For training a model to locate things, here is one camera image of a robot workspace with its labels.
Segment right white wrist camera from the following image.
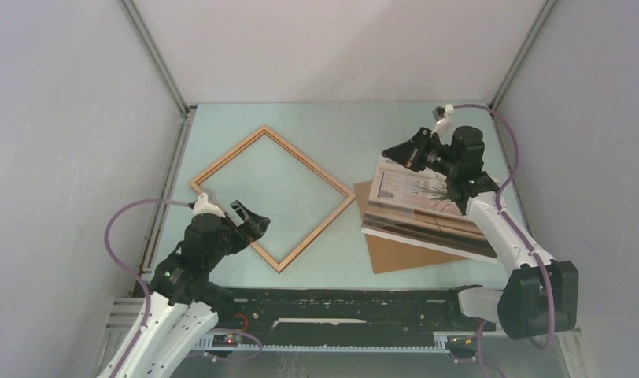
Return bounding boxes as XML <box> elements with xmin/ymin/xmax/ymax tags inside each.
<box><xmin>431</xmin><ymin>104</ymin><xmax>454</xmax><ymax>135</ymax></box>

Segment right corner metal post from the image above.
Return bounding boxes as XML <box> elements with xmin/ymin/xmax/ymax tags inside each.
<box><xmin>489</xmin><ymin>1</ymin><xmax>561</xmax><ymax>231</ymax></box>

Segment small green circuit board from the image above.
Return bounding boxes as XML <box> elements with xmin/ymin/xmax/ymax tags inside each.
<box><xmin>212</xmin><ymin>335</ymin><xmax>242</xmax><ymax>348</ymax></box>

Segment left corner metal post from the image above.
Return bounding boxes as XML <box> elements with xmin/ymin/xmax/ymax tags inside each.
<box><xmin>118</xmin><ymin>0</ymin><xmax>194</xmax><ymax>275</ymax></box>

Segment corner metal post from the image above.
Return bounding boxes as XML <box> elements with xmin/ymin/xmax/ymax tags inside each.
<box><xmin>118</xmin><ymin>0</ymin><xmax>194</xmax><ymax>275</ymax></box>
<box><xmin>489</xmin><ymin>1</ymin><xmax>561</xmax><ymax>231</ymax></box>

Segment brown cardboard backing board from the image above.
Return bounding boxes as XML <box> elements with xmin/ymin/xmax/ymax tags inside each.
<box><xmin>353</xmin><ymin>181</ymin><xmax>467</xmax><ymax>275</ymax></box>

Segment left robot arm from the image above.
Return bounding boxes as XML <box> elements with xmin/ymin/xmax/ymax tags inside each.
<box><xmin>100</xmin><ymin>193</ymin><xmax>271</xmax><ymax>377</ymax></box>

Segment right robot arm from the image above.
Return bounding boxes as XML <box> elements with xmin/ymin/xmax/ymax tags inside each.
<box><xmin>381</xmin><ymin>126</ymin><xmax>579</xmax><ymax>340</ymax></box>

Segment wooden picture frame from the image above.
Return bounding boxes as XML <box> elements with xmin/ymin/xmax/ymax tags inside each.
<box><xmin>189</xmin><ymin>124</ymin><xmax>357</xmax><ymax>274</ymax></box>

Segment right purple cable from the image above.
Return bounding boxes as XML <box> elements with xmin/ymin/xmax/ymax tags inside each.
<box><xmin>452</xmin><ymin>103</ymin><xmax>558</xmax><ymax>376</ymax></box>

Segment printed photo sheet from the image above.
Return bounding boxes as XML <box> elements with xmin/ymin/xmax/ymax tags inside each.
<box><xmin>361</xmin><ymin>157</ymin><xmax>497</xmax><ymax>264</ymax></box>

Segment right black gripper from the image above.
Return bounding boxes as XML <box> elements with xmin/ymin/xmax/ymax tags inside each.
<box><xmin>382</xmin><ymin>128</ymin><xmax>458</xmax><ymax>178</ymax></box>

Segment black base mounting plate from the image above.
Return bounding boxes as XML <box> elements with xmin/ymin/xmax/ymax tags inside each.
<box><xmin>215</xmin><ymin>287</ymin><xmax>487</xmax><ymax>350</ymax></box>

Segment aluminium rail frame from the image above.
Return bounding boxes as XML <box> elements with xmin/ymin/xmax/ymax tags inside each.
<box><xmin>92</xmin><ymin>297</ymin><xmax>582</xmax><ymax>378</ymax></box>

